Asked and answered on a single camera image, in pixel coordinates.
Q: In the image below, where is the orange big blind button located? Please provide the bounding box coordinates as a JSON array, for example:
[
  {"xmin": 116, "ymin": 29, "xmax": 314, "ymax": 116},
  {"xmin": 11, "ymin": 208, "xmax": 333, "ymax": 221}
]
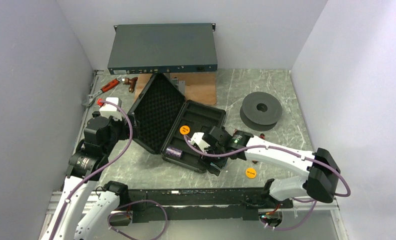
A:
[{"xmin": 179, "ymin": 125, "xmax": 191, "ymax": 135}]

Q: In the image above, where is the black foam-lined poker case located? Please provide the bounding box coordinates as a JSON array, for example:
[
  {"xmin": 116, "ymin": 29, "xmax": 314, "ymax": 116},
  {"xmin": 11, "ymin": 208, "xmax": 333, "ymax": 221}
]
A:
[{"xmin": 126, "ymin": 73, "xmax": 227, "ymax": 174}]

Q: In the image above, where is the purple poker chip stack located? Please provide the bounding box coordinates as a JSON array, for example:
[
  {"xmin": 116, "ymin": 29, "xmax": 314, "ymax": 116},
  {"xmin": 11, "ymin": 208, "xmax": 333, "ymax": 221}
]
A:
[{"xmin": 165, "ymin": 146, "xmax": 183, "ymax": 159}]

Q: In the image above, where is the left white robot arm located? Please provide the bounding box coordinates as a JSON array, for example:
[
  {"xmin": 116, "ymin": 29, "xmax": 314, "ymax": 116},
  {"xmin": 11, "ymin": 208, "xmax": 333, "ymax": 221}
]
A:
[{"xmin": 42, "ymin": 112, "xmax": 132, "ymax": 240}]

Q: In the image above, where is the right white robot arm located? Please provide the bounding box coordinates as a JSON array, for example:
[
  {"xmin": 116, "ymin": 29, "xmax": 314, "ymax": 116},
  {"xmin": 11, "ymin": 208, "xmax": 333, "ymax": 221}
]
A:
[{"xmin": 187, "ymin": 126, "xmax": 340, "ymax": 208}]

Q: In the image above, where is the orange small blind button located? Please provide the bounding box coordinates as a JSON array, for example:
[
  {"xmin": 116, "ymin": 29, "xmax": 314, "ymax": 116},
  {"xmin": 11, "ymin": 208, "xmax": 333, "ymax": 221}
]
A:
[{"xmin": 245, "ymin": 167, "xmax": 257, "ymax": 179}]

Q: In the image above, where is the black filament spool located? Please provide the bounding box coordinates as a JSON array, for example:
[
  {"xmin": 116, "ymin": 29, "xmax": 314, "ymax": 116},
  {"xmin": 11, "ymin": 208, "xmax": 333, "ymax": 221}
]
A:
[{"xmin": 239, "ymin": 91, "xmax": 283, "ymax": 132}]

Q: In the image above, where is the wooden board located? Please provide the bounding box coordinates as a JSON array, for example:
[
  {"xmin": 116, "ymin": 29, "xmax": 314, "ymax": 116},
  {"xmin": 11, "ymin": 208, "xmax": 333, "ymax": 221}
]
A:
[{"xmin": 134, "ymin": 72, "xmax": 217, "ymax": 106}]

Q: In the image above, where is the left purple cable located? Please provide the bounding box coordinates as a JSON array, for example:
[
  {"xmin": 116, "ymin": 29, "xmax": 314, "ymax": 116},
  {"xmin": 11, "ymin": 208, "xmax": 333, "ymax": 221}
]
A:
[{"xmin": 48, "ymin": 99, "xmax": 169, "ymax": 240}]

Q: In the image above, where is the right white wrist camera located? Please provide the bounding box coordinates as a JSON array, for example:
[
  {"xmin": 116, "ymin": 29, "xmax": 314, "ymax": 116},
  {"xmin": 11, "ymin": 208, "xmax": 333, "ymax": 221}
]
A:
[{"xmin": 188, "ymin": 132, "xmax": 210, "ymax": 153}]

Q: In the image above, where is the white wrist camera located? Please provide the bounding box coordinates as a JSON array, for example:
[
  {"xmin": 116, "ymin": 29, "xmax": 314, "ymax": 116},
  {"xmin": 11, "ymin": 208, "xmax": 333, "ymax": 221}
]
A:
[
  {"xmin": 97, "ymin": 97, "xmax": 123, "ymax": 121},
  {"xmin": 188, "ymin": 132, "xmax": 210, "ymax": 153}
]

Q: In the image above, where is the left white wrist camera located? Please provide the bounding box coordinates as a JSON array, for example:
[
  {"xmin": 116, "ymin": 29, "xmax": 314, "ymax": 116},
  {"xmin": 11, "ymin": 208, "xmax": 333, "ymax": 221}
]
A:
[{"xmin": 97, "ymin": 97, "xmax": 123, "ymax": 121}]

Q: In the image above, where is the brown wooden-handled brass tool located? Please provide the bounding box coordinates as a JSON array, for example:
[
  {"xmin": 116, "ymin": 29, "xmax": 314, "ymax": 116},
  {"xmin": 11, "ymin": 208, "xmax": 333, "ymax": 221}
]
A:
[{"xmin": 122, "ymin": 77, "xmax": 138, "ymax": 93}]

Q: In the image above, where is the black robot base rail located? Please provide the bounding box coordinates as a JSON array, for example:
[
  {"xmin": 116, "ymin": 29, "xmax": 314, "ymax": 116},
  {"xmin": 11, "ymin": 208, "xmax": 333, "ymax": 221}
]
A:
[{"xmin": 110, "ymin": 187, "xmax": 293, "ymax": 226}]

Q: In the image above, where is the grey metal bracket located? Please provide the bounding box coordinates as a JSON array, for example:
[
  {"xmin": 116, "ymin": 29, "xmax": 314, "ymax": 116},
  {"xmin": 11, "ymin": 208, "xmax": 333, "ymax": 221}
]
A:
[{"xmin": 171, "ymin": 77, "xmax": 186, "ymax": 95}]

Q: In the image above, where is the grey rack network switch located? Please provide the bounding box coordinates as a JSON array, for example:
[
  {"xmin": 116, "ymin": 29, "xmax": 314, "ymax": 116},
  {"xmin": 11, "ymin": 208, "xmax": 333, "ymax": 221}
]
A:
[{"xmin": 107, "ymin": 23, "xmax": 218, "ymax": 75}]

